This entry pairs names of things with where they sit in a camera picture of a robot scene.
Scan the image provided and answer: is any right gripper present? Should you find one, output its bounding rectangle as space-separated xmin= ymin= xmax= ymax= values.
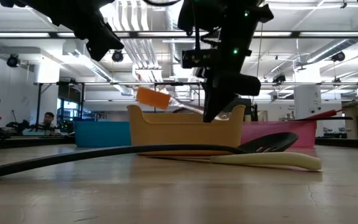
xmin=203 ymin=34 xmax=262 ymax=123

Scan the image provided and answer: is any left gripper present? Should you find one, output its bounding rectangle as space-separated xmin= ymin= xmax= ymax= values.
xmin=51 ymin=0 xmax=114 ymax=62

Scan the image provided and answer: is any small orange silicone spatula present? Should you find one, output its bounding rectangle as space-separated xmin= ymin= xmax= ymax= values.
xmin=135 ymin=86 xmax=229 ymax=121

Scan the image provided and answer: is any cream-handled table knife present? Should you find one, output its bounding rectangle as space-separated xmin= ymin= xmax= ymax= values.
xmin=144 ymin=151 xmax=323 ymax=171

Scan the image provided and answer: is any black slotted turner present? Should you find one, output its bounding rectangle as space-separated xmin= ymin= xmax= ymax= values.
xmin=0 ymin=131 xmax=300 ymax=182

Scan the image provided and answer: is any black solid nylon spoon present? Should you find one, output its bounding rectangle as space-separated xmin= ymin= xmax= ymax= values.
xmin=290 ymin=116 xmax=354 ymax=122

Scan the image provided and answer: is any black desktop monitor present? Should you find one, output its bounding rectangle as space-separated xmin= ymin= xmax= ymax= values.
xmin=234 ymin=96 xmax=254 ymax=114

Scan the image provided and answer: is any white LED light strip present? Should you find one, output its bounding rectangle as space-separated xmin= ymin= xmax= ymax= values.
xmin=253 ymin=31 xmax=292 ymax=38
xmin=137 ymin=31 xmax=180 ymax=39
xmin=300 ymin=31 xmax=358 ymax=38
xmin=0 ymin=32 xmax=51 ymax=39
xmin=57 ymin=32 xmax=130 ymax=39

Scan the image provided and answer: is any black round spotlight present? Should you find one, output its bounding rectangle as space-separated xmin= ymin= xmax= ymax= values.
xmin=111 ymin=49 xmax=125 ymax=63
xmin=6 ymin=54 xmax=21 ymax=68
xmin=330 ymin=50 xmax=347 ymax=63
xmin=271 ymin=73 xmax=287 ymax=86

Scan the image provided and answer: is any white pipe bundle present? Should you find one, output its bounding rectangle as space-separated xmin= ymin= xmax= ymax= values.
xmin=110 ymin=0 xmax=165 ymax=83

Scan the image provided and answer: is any yellow plastic bin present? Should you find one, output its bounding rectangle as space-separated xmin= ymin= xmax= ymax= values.
xmin=126 ymin=104 xmax=247 ymax=156

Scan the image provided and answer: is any pink plastic bin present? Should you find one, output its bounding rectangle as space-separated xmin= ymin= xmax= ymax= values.
xmin=240 ymin=119 xmax=318 ymax=149

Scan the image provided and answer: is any person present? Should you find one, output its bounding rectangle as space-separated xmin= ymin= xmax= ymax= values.
xmin=40 ymin=111 xmax=58 ymax=135

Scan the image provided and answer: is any teal plastic bin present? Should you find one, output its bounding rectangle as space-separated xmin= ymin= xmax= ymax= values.
xmin=73 ymin=119 xmax=132 ymax=149

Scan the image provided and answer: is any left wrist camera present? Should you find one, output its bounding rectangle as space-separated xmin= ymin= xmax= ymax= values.
xmin=99 ymin=20 xmax=126 ymax=52

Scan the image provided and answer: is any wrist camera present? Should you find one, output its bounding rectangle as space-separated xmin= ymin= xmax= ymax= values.
xmin=181 ymin=49 xmax=221 ymax=70
xmin=99 ymin=20 xmax=126 ymax=52

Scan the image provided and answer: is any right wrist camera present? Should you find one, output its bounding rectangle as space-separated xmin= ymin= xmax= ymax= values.
xmin=181 ymin=49 xmax=221 ymax=70

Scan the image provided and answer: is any silver ventilation duct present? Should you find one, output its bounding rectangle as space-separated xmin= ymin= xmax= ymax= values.
xmin=306 ymin=21 xmax=358 ymax=65
xmin=165 ymin=6 xmax=198 ymax=100

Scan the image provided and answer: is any black steel room frame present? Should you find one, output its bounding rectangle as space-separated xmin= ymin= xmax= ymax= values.
xmin=34 ymin=80 xmax=202 ymax=125

